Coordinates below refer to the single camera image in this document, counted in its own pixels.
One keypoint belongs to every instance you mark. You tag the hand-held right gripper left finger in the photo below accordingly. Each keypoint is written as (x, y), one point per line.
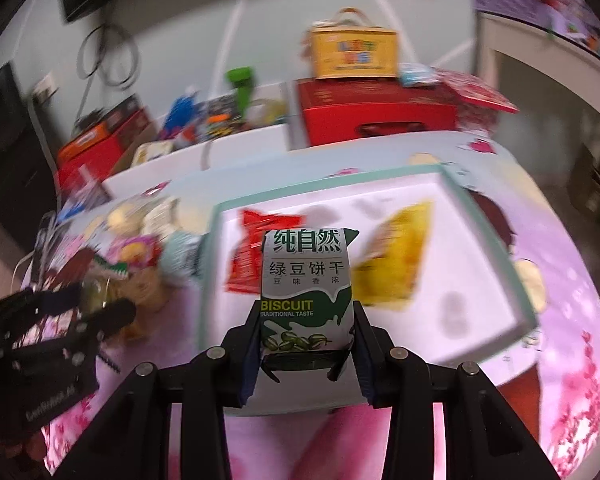
(248, 360)

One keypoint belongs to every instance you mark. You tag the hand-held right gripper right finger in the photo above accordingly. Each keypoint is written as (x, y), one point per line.
(366, 360)

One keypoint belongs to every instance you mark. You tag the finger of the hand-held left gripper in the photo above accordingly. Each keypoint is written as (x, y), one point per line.
(55, 299)
(112, 316)

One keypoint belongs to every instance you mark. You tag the pale yellow clear packet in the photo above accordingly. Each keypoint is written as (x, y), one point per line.
(105, 294)

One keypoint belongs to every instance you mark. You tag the green white cookie packet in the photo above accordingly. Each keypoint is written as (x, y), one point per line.
(305, 280)

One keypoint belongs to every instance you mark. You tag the cream bun clear packet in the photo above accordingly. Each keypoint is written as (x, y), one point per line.
(124, 217)

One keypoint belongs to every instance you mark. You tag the red snack packet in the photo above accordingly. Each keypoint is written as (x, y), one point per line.
(245, 260)

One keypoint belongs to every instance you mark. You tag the yellow snack packet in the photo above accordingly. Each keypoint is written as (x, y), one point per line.
(395, 255)

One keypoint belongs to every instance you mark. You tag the white bun packet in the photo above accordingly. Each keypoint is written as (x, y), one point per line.
(161, 215)

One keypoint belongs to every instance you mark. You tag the white tray with teal rim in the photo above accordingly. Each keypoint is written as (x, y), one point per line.
(455, 260)

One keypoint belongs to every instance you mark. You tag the brown snack packet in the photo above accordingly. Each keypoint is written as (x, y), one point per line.
(147, 287)

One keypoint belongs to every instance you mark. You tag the dark green snack packet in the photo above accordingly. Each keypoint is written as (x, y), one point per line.
(111, 266)

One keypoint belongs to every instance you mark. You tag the pink snack packet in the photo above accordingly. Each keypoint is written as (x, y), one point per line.
(132, 251)

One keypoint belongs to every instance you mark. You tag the light blue snack packet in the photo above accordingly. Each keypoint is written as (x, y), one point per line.
(180, 260)

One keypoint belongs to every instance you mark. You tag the blue white tissue pack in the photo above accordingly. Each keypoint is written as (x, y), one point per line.
(82, 201)

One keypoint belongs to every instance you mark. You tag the red carton with black side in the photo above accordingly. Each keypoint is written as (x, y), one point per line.
(95, 160)

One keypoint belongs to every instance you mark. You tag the black cabinet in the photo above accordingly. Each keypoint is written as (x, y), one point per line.
(10, 160)

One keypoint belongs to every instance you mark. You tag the cardboard box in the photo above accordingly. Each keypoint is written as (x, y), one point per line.
(129, 156)

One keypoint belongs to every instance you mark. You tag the orange box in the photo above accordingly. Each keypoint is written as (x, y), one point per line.
(87, 138)

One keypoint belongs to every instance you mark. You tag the yellow green printed box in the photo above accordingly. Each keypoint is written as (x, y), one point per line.
(152, 152)

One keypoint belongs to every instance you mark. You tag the cartoon printed blanket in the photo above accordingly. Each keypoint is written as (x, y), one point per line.
(555, 360)

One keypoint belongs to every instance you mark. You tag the black box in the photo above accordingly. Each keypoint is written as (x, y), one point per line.
(125, 112)

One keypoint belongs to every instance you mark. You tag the white storage box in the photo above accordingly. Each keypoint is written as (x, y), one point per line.
(245, 147)

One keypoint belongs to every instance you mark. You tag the blue bead bottle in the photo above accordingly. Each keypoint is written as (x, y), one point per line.
(180, 110)

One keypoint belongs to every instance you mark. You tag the large red box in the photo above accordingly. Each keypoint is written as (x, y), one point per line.
(380, 110)

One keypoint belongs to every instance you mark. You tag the green dumbbell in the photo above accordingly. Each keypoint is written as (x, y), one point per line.
(241, 85)

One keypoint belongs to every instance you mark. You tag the small light blue packet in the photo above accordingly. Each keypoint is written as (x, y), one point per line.
(417, 74)

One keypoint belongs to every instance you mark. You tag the red patterned flat packet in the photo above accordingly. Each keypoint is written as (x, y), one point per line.
(480, 91)

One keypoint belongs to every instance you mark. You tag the wall socket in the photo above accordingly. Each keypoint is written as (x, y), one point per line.
(45, 88)

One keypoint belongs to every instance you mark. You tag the white furniture frame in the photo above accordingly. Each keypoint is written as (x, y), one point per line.
(490, 60)

